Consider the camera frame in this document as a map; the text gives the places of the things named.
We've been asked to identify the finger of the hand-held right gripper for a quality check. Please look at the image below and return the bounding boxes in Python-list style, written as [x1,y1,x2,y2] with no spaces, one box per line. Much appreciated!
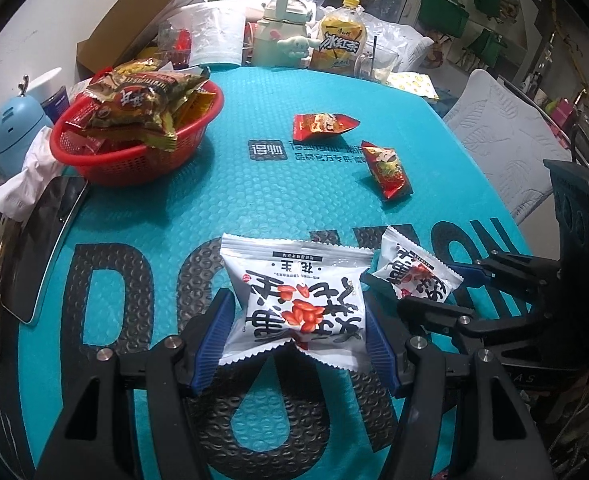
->
[447,252,565,312]
[397,295,541,347]

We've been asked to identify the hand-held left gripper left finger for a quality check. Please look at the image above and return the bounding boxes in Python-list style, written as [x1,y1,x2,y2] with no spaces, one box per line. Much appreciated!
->
[34,287,238,480]

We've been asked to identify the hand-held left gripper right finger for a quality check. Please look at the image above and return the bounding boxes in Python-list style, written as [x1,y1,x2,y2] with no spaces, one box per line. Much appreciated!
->
[364,302,557,480]

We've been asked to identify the small white peanut packet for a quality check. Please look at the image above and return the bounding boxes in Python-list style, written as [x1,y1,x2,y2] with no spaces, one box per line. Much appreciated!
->
[371,225,462,306]

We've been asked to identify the large white peanut packet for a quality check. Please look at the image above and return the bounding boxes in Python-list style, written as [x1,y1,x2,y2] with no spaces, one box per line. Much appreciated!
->
[218,232,375,373]

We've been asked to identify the red mesh plastic basket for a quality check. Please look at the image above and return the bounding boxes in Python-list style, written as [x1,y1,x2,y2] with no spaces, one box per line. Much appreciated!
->
[49,77,225,189]

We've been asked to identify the white quilted chair cushion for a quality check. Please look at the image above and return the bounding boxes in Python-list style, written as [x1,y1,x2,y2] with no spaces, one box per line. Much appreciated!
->
[441,69,575,227]

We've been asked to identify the red cartoon print snack packet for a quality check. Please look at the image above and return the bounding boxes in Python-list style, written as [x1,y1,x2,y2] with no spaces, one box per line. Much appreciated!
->
[360,141,415,204]

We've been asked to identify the teal bubble mat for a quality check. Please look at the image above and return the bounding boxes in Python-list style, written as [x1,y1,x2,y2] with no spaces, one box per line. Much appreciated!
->
[0,65,565,480]

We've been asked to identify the black smartphone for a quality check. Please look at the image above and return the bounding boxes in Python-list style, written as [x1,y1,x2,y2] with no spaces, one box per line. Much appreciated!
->
[2,175,89,324]

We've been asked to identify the white cloth with yellow dots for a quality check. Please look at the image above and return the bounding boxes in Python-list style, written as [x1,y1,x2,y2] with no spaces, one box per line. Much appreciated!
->
[387,71,441,102]

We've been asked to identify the red flat snack packet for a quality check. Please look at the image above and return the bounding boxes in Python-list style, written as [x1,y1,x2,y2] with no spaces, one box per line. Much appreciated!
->
[293,111,361,144]

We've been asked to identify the orange snack packet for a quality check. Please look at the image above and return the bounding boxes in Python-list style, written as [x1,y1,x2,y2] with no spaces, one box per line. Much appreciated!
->
[174,89,216,128]

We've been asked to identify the clear glass mug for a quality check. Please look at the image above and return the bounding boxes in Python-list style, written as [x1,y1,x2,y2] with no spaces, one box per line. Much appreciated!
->
[354,35,400,84]

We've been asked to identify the white tissue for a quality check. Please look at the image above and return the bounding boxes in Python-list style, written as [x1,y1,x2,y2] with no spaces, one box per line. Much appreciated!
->
[0,127,73,224]

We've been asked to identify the white plastic bag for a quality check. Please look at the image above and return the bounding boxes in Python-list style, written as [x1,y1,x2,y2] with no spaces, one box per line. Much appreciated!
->
[364,10,436,72]

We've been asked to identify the yellow iced tea bottle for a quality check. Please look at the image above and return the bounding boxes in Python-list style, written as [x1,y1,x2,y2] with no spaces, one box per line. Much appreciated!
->
[308,0,368,74]

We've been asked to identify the yellow green snack packet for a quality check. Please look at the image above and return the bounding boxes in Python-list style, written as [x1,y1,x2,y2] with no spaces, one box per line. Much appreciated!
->
[110,57,175,80]

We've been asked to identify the white and blue jar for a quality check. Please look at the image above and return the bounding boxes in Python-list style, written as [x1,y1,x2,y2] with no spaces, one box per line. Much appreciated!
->
[24,67,72,124]

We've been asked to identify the blue deer-shaped humidifier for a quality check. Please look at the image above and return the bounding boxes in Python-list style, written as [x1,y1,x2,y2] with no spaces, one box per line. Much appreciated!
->
[0,75,55,172]

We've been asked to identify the clear bag with red item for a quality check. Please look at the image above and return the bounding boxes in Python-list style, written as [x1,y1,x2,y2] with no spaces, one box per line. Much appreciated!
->
[158,22,194,69]

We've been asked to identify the pale green kettle jug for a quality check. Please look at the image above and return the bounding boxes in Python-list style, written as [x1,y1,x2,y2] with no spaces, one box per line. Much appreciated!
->
[251,0,320,69]

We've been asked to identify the brown cardboard box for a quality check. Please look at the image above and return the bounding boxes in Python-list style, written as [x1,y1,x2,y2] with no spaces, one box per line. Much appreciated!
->
[77,0,200,79]

